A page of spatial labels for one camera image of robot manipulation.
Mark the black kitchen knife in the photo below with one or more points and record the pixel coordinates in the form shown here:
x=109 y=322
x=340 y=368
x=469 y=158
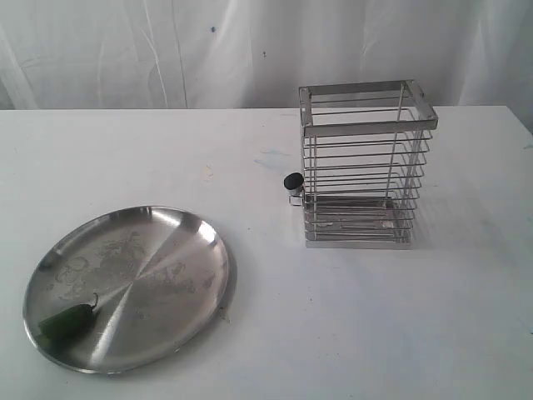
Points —
x=294 y=183

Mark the green cucumber piece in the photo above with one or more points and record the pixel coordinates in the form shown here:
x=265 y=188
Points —
x=69 y=322

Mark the round stainless steel plate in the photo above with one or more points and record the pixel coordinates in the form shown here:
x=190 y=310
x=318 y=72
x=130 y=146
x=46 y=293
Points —
x=162 y=276

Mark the white backdrop curtain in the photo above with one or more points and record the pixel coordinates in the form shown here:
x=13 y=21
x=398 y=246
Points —
x=239 y=54

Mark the wire metal utensil holder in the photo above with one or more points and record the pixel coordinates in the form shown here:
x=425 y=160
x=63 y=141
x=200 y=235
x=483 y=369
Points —
x=363 y=150

